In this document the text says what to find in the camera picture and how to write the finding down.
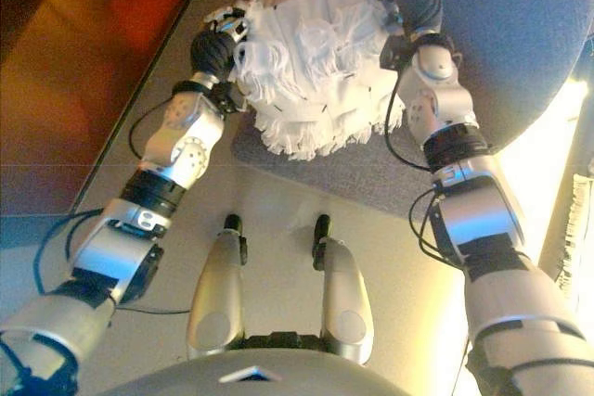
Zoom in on right robot hand black silver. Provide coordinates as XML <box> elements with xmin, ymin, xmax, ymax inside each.
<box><xmin>378</xmin><ymin>0</ymin><xmax>442</xmax><ymax>36</ymax></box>

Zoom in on left robot hand black silver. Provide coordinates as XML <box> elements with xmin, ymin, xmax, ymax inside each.
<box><xmin>190</xmin><ymin>5</ymin><xmax>252</xmax><ymax>80</ymax></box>

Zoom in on white fringed cushion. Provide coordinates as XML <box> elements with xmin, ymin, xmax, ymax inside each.
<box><xmin>234</xmin><ymin>0</ymin><xmax>421</xmax><ymax>160</ymax></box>

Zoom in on grey fabric armchair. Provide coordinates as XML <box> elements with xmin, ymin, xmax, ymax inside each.
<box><xmin>231</xmin><ymin>0</ymin><xmax>594</xmax><ymax>221</ymax></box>

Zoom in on reddish brown wooden cabinet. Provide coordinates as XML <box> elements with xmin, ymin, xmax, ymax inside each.
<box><xmin>0</xmin><ymin>0</ymin><xmax>205</xmax><ymax>225</ymax></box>

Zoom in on left silver robot leg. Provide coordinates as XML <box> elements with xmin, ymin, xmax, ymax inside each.
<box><xmin>186</xmin><ymin>213</ymin><xmax>248</xmax><ymax>360</ymax></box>

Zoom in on silver robot leg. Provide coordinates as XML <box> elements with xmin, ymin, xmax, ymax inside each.
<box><xmin>186</xmin><ymin>213</ymin><xmax>248</xmax><ymax>360</ymax></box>
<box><xmin>311</xmin><ymin>213</ymin><xmax>375</xmax><ymax>367</ymax></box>

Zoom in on right silver robot leg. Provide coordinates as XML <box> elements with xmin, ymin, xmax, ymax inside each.
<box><xmin>311</xmin><ymin>213</ymin><xmax>375</xmax><ymax>367</ymax></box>

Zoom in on grey robot torso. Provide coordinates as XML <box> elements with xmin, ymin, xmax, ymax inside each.
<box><xmin>99</xmin><ymin>330</ymin><xmax>409</xmax><ymax>396</ymax></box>

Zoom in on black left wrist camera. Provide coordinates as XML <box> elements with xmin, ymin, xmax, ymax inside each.
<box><xmin>213</xmin><ymin>82</ymin><xmax>250</xmax><ymax>114</ymax></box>

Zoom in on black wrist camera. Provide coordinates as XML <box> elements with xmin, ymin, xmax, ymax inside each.
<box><xmin>379</xmin><ymin>36</ymin><xmax>409</xmax><ymax>70</ymax></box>
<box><xmin>213</xmin><ymin>82</ymin><xmax>250</xmax><ymax>114</ymax></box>

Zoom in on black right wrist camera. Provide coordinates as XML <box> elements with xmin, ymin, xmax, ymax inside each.
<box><xmin>379</xmin><ymin>36</ymin><xmax>409</xmax><ymax>70</ymax></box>

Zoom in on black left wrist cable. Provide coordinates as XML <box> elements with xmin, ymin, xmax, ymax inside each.
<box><xmin>34</xmin><ymin>97</ymin><xmax>174</xmax><ymax>298</ymax></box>

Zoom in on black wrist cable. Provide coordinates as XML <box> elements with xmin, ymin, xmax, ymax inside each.
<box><xmin>383</xmin><ymin>70</ymin><xmax>465</xmax><ymax>272</ymax></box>
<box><xmin>34</xmin><ymin>97</ymin><xmax>174</xmax><ymax>298</ymax></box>

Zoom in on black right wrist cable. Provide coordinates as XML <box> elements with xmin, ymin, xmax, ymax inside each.
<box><xmin>383</xmin><ymin>70</ymin><xmax>465</xmax><ymax>272</ymax></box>

